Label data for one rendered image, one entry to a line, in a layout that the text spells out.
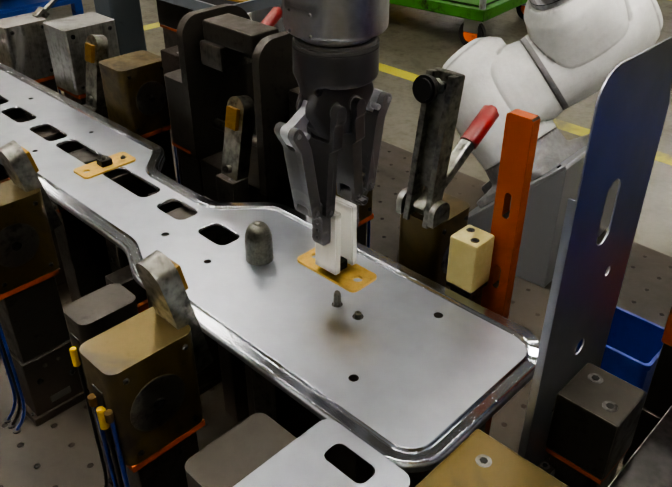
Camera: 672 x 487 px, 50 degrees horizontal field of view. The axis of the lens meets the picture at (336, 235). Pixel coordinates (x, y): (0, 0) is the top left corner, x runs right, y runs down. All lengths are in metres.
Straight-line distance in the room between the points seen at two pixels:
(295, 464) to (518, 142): 0.37
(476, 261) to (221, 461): 0.33
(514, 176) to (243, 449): 0.37
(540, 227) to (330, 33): 0.78
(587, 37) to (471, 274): 0.64
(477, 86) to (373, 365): 0.75
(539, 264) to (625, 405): 0.76
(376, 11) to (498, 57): 0.77
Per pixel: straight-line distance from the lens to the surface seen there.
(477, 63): 1.35
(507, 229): 0.78
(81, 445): 1.09
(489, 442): 0.57
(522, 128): 0.73
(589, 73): 1.35
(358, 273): 0.73
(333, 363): 0.70
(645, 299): 1.39
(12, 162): 0.95
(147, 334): 0.69
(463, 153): 0.85
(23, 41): 1.63
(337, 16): 0.59
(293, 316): 0.76
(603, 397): 0.59
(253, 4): 1.25
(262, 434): 0.67
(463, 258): 0.78
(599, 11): 1.31
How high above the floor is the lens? 1.47
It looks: 32 degrees down
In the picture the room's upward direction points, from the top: straight up
